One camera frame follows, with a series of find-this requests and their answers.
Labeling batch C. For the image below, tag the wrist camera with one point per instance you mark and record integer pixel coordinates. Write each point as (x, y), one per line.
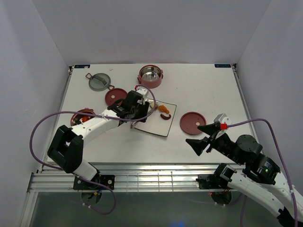
(222, 120)
(142, 90)

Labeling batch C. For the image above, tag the pink bowl front left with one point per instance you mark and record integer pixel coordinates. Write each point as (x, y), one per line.
(75, 119)

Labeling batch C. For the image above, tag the orange fried chicken piece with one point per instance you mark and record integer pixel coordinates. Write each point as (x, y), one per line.
(163, 109)

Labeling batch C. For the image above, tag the grey lunch box lid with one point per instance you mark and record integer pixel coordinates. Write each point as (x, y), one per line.
(99, 82)

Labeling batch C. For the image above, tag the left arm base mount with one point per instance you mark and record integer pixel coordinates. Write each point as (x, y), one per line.
(97, 183)

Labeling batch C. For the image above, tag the metal tongs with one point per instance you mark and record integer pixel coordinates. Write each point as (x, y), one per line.
(150, 111)

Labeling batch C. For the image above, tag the dark red inner lid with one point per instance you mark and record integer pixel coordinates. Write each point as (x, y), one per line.
(114, 95)

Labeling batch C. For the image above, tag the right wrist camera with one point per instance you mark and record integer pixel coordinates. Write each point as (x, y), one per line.
(222, 120)

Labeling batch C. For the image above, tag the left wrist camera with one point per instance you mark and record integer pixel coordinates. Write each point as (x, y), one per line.
(142, 90)

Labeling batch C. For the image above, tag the pink bowl rear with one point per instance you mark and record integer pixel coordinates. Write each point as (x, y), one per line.
(150, 76)

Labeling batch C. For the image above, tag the fried chicken drumstick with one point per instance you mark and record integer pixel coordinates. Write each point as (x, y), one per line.
(84, 119)

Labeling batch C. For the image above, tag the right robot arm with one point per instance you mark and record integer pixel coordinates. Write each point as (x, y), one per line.
(261, 179)

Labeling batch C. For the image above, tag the dark red sausage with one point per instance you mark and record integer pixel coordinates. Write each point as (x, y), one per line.
(165, 117)

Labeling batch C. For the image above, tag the dark red lid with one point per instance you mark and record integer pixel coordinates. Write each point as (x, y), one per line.
(190, 122)
(114, 95)

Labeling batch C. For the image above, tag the white square plate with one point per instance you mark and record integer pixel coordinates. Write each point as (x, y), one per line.
(155, 124)

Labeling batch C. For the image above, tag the aluminium frame rail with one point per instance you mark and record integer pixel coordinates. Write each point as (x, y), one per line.
(128, 178)

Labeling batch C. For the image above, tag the dark red lid right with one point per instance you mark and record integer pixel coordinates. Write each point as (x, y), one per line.
(190, 122)

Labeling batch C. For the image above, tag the pink bowl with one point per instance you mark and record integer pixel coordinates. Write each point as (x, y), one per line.
(150, 76)
(75, 119)

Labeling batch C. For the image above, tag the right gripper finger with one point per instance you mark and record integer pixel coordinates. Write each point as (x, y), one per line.
(200, 145)
(210, 129)

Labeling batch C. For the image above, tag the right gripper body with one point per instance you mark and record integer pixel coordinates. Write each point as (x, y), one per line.
(224, 144)

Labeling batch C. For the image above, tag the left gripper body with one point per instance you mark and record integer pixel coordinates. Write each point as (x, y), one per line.
(141, 112)

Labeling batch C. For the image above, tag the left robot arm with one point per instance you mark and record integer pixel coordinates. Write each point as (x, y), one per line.
(66, 148)

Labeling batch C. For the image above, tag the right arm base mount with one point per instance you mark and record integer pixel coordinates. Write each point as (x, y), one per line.
(214, 181)

